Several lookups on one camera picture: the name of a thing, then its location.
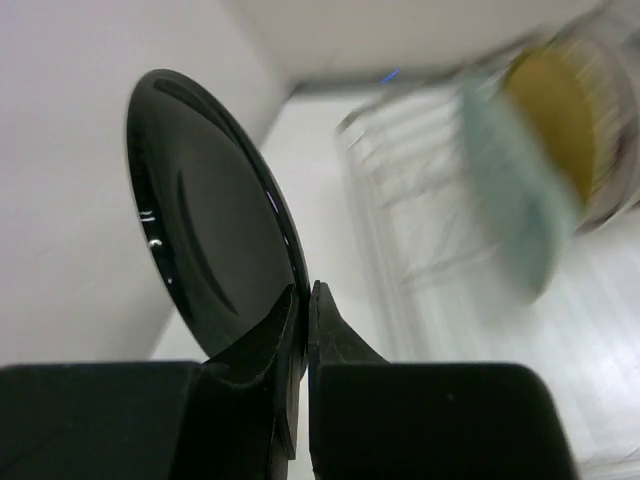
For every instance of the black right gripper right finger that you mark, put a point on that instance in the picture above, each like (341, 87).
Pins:
(373, 419)

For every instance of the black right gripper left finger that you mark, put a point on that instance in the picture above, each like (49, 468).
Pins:
(231, 417)

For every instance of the glossy black plate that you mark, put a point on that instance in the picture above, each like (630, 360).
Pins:
(216, 223)

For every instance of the light green rectangular dish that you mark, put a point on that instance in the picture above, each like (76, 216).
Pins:
(527, 204)

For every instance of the woven bamboo round plate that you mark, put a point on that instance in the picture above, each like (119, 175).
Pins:
(565, 90)

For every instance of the white plate red pattern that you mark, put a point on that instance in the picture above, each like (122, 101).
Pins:
(620, 191)

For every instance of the silver wire dish rack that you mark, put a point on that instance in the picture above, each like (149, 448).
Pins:
(437, 266)

